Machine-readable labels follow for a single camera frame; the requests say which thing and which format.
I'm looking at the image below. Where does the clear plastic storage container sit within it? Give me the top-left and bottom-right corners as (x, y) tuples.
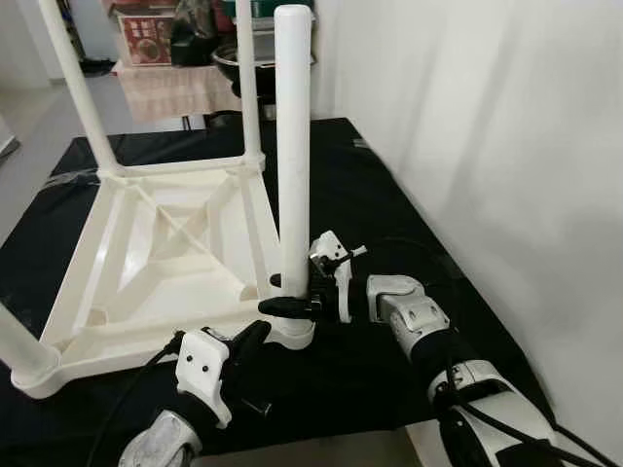
(248, 0), (318, 59)

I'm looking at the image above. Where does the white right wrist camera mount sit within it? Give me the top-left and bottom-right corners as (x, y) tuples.
(310, 231), (370, 324)

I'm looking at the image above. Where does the cream plastic children table top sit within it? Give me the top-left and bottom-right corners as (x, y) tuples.
(10, 154), (318, 400)

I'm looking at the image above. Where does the white plastic table leg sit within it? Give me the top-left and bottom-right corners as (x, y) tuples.
(0, 302), (58, 382)
(37, 0), (124, 174)
(273, 5), (315, 305)
(234, 0), (267, 166)

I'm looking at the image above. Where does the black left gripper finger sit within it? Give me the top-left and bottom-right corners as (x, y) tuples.
(229, 321), (274, 366)

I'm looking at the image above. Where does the clear plastic wrap scrap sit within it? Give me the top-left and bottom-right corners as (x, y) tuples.
(44, 173), (99, 189)

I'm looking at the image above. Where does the black tablecloth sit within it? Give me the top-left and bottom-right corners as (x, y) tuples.
(0, 117), (546, 460)

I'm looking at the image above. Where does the red printed box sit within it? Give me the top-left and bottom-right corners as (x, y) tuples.
(117, 10), (175, 67)

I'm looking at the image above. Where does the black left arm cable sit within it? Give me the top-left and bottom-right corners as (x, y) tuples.
(86, 336), (186, 467)

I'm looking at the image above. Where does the black bag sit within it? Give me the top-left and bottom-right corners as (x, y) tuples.
(170, 0), (221, 67)

